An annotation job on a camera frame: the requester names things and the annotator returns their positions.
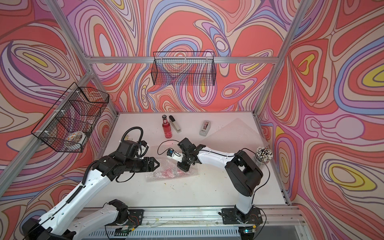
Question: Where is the clear bubble wrap sheet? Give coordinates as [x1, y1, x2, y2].
[146, 141, 199, 183]

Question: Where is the black wire basket back wall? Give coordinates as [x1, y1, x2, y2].
[151, 51, 217, 87]

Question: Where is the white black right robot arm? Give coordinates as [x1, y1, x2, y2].
[167, 138, 264, 219]

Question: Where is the pink bottle near stapler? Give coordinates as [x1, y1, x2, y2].
[162, 115, 173, 139]

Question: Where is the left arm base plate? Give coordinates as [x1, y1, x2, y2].
[114, 209, 144, 227]

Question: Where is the cup of pens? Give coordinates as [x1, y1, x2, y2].
[254, 147, 273, 165]

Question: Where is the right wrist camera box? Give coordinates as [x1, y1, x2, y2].
[167, 148, 183, 162]

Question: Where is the black wire basket left wall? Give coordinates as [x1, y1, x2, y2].
[31, 83, 110, 153]

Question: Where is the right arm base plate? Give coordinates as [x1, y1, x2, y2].
[218, 207, 263, 226]

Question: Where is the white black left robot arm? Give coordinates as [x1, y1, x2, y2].
[22, 155, 160, 240]

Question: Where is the black wire basket wall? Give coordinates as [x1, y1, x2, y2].
[151, 51, 217, 87]
[31, 83, 110, 153]

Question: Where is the pink bottle with label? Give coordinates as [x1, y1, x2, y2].
[155, 169, 184, 180]

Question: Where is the patterned bowl in basket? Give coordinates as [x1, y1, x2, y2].
[65, 131, 86, 149]

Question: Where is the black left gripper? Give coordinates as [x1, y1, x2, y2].
[125, 156, 162, 173]

